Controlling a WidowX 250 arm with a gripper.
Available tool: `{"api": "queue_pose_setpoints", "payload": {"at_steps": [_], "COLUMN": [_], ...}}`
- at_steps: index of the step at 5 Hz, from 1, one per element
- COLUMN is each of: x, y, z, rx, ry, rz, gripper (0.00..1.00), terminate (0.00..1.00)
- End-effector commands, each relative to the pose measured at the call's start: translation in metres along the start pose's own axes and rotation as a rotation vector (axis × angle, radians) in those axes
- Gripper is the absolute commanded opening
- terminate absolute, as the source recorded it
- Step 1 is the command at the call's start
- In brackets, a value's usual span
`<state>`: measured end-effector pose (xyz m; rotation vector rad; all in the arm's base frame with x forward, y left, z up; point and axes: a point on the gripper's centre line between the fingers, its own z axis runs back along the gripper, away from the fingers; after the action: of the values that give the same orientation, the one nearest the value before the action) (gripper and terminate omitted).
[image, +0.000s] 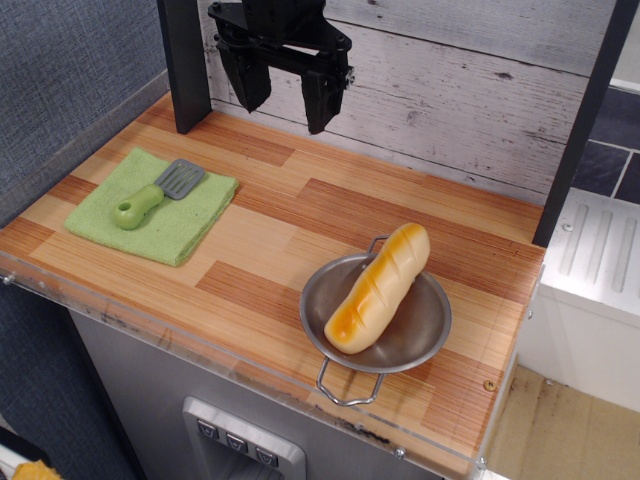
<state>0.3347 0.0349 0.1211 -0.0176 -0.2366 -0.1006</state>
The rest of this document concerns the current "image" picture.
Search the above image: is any black right frame post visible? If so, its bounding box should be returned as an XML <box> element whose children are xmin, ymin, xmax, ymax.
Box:
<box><xmin>532</xmin><ymin>0</ymin><xmax>639</xmax><ymax>248</ymax></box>

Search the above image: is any green folded cloth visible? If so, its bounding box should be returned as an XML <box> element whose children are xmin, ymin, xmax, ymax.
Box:
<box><xmin>64</xmin><ymin>148</ymin><xmax>239</xmax><ymax>266</ymax></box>

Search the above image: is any yellow object at corner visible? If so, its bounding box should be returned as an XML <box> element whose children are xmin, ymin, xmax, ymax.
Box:
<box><xmin>12</xmin><ymin>461</ymin><xmax>63</xmax><ymax>480</ymax></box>

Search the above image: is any metal bowl with wire handles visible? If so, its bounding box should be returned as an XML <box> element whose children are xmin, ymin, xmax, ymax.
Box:
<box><xmin>299</xmin><ymin>235</ymin><xmax>452</xmax><ymax>407</ymax></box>

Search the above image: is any silver dispenser button panel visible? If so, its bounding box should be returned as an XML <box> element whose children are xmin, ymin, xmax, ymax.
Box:
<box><xmin>182</xmin><ymin>396</ymin><xmax>307</xmax><ymax>479</ymax></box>

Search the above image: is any black frame post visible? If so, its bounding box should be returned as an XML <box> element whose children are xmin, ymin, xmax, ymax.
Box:
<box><xmin>156</xmin><ymin>0</ymin><xmax>211</xmax><ymax>134</ymax></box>
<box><xmin>532</xmin><ymin>0</ymin><xmax>639</xmax><ymax>248</ymax></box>

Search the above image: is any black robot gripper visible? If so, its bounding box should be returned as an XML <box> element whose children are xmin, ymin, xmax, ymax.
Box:
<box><xmin>207</xmin><ymin>1</ymin><xmax>353</xmax><ymax>134</ymax></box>

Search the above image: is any green handled grey toy spatula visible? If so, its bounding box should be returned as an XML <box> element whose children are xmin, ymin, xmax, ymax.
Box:
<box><xmin>111</xmin><ymin>159</ymin><xmax>205</xmax><ymax>230</ymax></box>

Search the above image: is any toy bread loaf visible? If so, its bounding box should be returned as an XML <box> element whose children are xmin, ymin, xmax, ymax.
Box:
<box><xmin>324</xmin><ymin>223</ymin><xmax>431</xmax><ymax>354</ymax></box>

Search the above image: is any black left frame post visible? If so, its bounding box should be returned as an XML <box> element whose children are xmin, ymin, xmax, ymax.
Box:
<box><xmin>156</xmin><ymin>0</ymin><xmax>211</xmax><ymax>134</ymax></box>

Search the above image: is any white toy sink unit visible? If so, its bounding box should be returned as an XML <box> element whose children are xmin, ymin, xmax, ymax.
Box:
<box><xmin>517</xmin><ymin>189</ymin><xmax>639</xmax><ymax>410</ymax></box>

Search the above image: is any grey toy fridge cabinet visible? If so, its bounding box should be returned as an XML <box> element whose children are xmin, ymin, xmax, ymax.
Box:
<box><xmin>71</xmin><ymin>313</ymin><xmax>435</xmax><ymax>479</ymax></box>

